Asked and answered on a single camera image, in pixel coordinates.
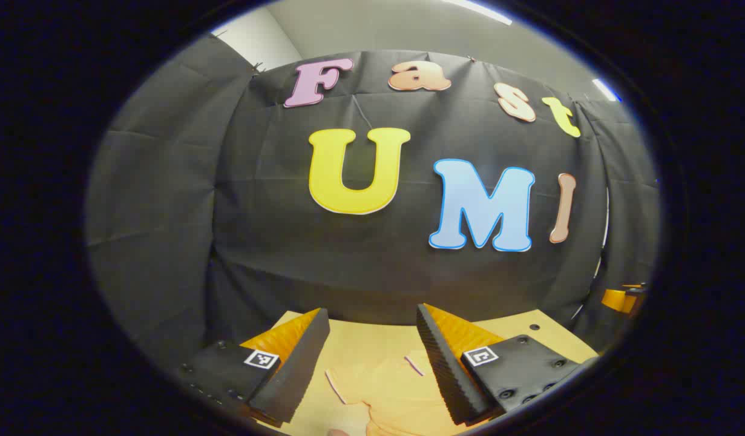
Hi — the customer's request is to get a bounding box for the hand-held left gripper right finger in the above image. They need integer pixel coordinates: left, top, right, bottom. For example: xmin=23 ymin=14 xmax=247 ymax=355
xmin=416 ymin=303 xmax=600 ymax=426

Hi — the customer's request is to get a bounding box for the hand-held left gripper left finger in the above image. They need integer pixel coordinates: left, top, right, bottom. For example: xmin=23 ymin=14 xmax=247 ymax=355
xmin=179 ymin=308 xmax=330 ymax=428

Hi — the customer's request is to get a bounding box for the orange T-shirt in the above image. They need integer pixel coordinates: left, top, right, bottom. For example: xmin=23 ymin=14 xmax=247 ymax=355
xmin=325 ymin=348 xmax=488 ymax=436

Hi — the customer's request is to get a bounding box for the black backdrop cloth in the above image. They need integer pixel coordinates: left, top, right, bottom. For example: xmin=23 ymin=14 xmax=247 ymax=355
xmin=85 ymin=33 xmax=660 ymax=370

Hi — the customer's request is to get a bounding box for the ceiling light strip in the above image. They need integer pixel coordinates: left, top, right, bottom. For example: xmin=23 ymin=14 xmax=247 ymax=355
xmin=442 ymin=0 xmax=513 ymax=26
xmin=592 ymin=78 xmax=622 ymax=102

